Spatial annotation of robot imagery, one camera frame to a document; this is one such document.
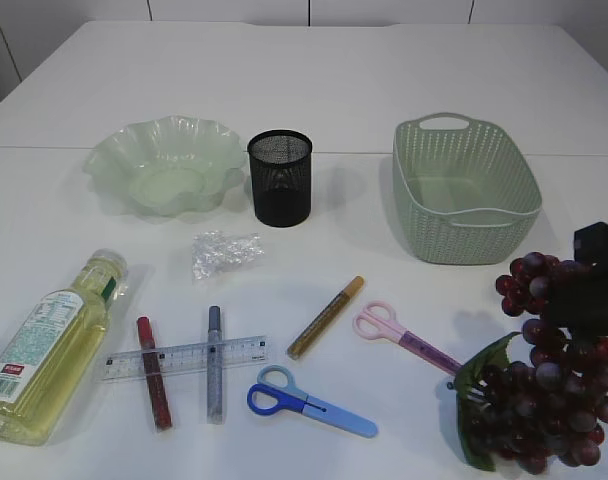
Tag yellow oil bottle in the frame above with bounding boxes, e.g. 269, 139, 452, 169
0, 249, 127, 446

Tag clear plastic ruler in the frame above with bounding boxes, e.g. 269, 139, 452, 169
94, 336, 271, 382

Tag clear plastic sheet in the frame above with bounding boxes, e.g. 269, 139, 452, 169
191, 230, 265, 282

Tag purple artificial grape bunch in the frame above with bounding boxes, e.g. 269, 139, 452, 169
449, 252, 608, 475

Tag silver glitter marker pen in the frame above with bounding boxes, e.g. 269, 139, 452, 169
207, 305, 224, 425

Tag gold glitter marker pen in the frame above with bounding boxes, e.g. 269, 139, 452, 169
286, 276, 365, 360

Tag black mesh pen holder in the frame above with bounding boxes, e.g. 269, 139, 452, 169
247, 130, 313, 228

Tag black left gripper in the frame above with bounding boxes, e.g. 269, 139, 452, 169
542, 221, 608, 336

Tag green woven plastic basket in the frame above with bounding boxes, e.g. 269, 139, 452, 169
392, 112, 542, 265

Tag pink capped scissors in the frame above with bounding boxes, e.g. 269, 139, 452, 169
353, 301, 462, 376

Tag blue capped scissors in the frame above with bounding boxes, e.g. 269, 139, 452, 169
246, 365, 378, 438

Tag red glitter marker pen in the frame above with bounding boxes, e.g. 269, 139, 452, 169
136, 316, 172, 431

